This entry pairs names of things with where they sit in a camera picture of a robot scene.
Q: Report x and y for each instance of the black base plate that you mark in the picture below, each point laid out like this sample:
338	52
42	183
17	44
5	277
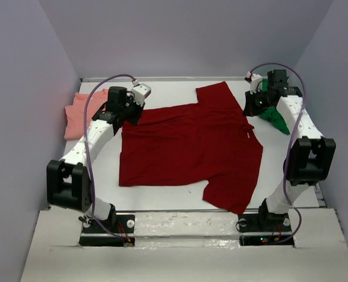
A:
257	228
119	235

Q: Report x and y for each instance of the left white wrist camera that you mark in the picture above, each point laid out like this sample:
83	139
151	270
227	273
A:
140	93

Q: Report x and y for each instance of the dark red t shirt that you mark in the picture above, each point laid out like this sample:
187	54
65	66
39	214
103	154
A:
208	140

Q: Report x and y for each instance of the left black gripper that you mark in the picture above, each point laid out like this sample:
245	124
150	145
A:
133	114

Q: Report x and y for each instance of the folded pink t shirt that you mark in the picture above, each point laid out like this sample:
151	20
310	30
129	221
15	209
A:
75	112

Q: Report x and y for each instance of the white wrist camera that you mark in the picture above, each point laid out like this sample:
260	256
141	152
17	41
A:
255	81
140	93

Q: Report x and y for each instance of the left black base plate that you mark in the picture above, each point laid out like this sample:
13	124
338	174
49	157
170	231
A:
119	235

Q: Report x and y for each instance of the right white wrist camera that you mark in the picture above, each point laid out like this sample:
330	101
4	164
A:
255	81

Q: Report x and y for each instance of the crumpled green t shirt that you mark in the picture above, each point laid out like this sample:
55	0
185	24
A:
270	113

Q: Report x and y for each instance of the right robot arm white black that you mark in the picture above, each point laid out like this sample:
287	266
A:
309	154

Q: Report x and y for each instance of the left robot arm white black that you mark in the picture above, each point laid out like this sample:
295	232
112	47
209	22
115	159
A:
70	181

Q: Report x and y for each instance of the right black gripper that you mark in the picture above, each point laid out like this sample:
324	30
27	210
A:
250	103

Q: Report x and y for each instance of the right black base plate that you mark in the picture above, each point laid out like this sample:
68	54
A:
257	228

